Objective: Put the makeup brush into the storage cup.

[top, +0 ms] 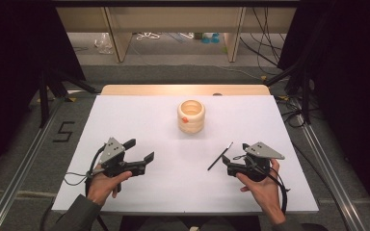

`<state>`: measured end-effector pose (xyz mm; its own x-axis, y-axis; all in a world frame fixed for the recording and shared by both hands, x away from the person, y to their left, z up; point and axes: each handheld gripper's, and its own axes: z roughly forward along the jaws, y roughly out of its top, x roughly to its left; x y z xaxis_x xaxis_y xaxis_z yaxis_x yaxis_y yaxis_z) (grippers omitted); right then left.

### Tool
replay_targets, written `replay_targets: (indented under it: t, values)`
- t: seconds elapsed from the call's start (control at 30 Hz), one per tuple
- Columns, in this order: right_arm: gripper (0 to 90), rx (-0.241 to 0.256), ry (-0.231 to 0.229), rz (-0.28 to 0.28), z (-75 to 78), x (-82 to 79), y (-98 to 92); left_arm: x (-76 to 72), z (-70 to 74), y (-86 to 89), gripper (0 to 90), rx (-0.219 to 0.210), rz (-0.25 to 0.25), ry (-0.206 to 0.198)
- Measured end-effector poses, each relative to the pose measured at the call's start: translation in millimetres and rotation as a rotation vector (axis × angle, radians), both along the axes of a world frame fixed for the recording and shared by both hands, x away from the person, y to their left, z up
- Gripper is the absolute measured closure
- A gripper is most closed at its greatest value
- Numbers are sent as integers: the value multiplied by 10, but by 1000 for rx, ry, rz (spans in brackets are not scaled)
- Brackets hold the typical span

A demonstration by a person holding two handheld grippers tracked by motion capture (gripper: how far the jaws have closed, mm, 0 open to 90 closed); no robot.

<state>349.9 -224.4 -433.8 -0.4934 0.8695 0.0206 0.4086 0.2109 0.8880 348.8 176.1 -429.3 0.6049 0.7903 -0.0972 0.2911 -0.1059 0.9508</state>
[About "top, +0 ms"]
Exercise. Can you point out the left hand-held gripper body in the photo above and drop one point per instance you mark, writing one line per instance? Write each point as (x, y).
(117, 162)

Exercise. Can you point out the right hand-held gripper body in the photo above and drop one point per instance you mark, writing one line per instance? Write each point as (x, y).
(257, 163)

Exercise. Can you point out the thin black pen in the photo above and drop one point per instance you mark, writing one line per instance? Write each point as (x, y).
(220, 156)

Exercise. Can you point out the beige ribbed pen holder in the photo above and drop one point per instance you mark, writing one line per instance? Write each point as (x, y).
(191, 120)

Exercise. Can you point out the person's right hand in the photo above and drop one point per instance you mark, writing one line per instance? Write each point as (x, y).
(265, 192)

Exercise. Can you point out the person's left hand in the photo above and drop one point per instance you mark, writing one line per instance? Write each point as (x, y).
(101, 187)

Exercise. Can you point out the black metal stand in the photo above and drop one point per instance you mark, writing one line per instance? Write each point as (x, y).
(44, 102)
(305, 96)

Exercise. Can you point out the clear plastic bag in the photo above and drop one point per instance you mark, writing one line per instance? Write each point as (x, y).
(103, 43)

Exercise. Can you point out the blue plastic object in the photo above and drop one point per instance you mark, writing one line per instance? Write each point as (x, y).
(215, 38)
(206, 40)

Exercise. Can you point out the dark curtain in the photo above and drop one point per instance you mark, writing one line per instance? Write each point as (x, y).
(350, 80)
(13, 64)

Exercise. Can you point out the aluminium rail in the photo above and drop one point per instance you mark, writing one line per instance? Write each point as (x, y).
(330, 179)
(16, 186)

